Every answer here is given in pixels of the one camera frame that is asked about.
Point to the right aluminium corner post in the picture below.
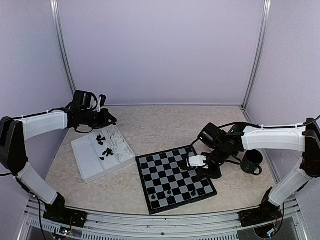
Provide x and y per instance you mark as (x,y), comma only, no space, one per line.
(258,53)

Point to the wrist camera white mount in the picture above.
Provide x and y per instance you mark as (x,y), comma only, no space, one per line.
(195,162)
(101,102)

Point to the white plastic tray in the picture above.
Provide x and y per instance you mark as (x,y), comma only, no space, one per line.
(94,157)

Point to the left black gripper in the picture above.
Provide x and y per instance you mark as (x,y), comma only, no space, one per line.
(105,115)

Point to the black white chessboard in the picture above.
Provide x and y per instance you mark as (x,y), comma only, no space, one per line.
(161,171)

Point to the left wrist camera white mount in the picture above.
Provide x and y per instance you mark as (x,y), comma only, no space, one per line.
(101,102)

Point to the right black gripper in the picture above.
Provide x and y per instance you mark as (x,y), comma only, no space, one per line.
(215,174)

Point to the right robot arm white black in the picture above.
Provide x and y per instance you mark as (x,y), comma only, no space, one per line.
(249,138)

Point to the aluminium front frame rail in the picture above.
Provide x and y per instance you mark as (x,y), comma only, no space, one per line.
(101,225)

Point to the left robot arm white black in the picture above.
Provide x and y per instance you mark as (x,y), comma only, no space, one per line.
(84,110)

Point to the left aluminium corner post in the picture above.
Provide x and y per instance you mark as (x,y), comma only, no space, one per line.
(54,6)

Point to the dark green mug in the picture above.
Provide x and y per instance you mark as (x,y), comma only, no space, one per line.
(251,162)

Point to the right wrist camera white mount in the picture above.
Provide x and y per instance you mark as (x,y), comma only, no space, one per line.
(195,162)

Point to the aluminium corner post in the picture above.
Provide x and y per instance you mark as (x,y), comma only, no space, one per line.
(54,6)
(258,53)

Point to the pile of white chess pieces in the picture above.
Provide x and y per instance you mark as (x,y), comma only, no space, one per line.
(118,144)

